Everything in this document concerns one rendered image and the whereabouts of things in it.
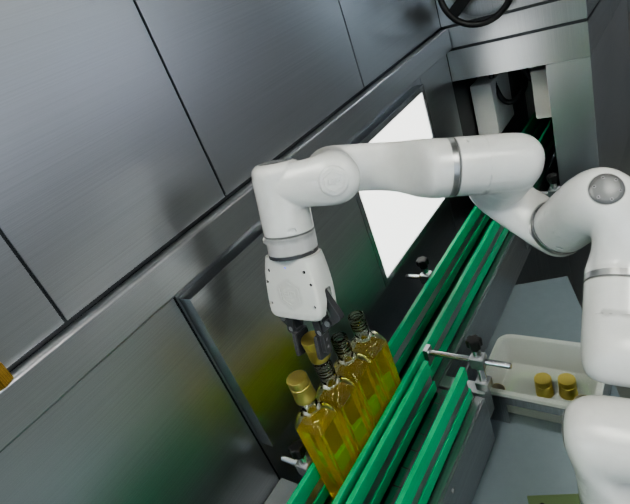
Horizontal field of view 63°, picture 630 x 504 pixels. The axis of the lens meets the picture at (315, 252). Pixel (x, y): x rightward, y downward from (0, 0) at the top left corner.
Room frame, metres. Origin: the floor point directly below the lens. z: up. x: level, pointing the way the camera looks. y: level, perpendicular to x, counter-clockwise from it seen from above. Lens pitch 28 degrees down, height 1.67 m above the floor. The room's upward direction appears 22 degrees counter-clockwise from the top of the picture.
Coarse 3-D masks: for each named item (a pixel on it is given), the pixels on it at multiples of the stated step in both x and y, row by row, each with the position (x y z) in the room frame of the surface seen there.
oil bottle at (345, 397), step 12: (348, 384) 0.64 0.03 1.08; (324, 396) 0.64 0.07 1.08; (336, 396) 0.63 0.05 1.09; (348, 396) 0.63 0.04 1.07; (360, 396) 0.65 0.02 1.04; (336, 408) 0.62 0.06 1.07; (348, 408) 0.62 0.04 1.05; (360, 408) 0.64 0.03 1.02; (348, 420) 0.62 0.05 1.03; (360, 420) 0.63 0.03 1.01; (348, 432) 0.62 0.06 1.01; (360, 432) 0.63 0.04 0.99; (360, 444) 0.62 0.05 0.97
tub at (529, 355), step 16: (512, 336) 0.86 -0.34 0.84; (528, 336) 0.84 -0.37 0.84; (496, 352) 0.83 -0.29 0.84; (512, 352) 0.85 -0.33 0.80; (528, 352) 0.83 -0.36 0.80; (544, 352) 0.81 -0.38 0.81; (560, 352) 0.78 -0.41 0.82; (576, 352) 0.76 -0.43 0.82; (496, 368) 0.81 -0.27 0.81; (512, 368) 0.84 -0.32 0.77; (528, 368) 0.82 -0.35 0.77; (544, 368) 0.80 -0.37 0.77; (560, 368) 0.78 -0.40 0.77; (576, 368) 0.76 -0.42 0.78; (512, 384) 0.79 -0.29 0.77; (528, 384) 0.78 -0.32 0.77; (592, 384) 0.72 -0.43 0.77; (528, 400) 0.69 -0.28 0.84; (544, 400) 0.67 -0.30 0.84; (560, 400) 0.71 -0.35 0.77
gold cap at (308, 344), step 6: (312, 330) 0.67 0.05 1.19; (306, 336) 0.66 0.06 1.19; (312, 336) 0.65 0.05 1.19; (306, 342) 0.65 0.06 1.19; (312, 342) 0.64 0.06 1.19; (306, 348) 0.64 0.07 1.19; (312, 348) 0.64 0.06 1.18; (312, 354) 0.64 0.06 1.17; (330, 354) 0.65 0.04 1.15; (312, 360) 0.64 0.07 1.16; (318, 360) 0.64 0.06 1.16; (324, 360) 0.64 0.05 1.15
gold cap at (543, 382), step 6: (534, 378) 0.75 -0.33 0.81; (540, 378) 0.74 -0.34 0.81; (546, 378) 0.74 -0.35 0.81; (540, 384) 0.73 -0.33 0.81; (546, 384) 0.73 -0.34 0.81; (552, 384) 0.73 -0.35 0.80; (540, 390) 0.73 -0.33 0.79; (546, 390) 0.73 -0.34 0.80; (552, 390) 0.73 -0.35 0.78; (540, 396) 0.73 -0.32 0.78; (546, 396) 0.73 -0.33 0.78; (552, 396) 0.73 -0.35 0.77
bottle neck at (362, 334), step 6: (354, 312) 0.74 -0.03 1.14; (360, 312) 0.74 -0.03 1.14; (348, 318) 0.73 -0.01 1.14; (354, 318) 0.74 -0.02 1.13; (360, 318) 0.72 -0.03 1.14; (354, 324) 0.72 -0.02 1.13; (360, 324) 0.72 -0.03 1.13; (366, 324) 0.73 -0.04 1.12; (354, 330) 0.73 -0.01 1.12; (360, 330) 0.72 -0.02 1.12; (366, 330) 0.72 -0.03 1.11; (360, 336) 0.72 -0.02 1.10; (366, 336) 0.72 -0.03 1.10
